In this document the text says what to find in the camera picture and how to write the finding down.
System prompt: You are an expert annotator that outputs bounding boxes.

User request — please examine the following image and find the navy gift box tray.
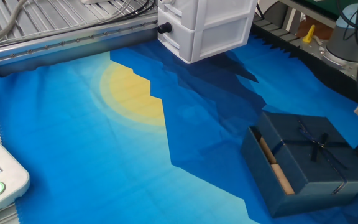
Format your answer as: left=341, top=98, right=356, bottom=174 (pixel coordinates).
left=240, top=126, right=358, bottom=218

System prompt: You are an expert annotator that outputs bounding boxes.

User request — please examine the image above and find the small kraft cardboard box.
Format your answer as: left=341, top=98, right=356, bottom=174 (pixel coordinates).
left=270, top=163, right=296, bottom=196
left=257, top=136, right=278, bottom=165

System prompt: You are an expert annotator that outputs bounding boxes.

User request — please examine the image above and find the yellow plastic clip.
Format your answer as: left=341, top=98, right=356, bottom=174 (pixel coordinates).
left=301, top=24, right=316, bottom=44

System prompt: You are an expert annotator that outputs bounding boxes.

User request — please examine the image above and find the white plastic drawer unit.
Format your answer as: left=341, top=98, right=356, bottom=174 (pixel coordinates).
left=157, top=0, right=259, bottom=65

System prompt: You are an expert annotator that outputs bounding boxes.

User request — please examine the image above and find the black round knob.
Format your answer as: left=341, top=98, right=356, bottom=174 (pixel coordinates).
left=157, top=21, right=173, bottom=35

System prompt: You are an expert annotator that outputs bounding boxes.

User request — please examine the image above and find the blue mountain print tablecloth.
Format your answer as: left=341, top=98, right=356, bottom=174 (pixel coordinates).
left=0, top=34, right=358, bottom=224

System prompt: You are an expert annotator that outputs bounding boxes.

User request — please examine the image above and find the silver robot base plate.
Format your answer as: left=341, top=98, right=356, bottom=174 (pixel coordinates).
left=300, top=37, right=358, bottom=90

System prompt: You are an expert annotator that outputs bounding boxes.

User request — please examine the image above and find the aluminium table edge rail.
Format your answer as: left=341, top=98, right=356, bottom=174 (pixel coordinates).
left=0, top=14, right=160, bottom=78

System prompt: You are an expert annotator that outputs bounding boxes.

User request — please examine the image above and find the grey corrugated hose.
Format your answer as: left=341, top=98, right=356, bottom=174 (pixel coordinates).
left=0, top=0, right=29, bottom=51

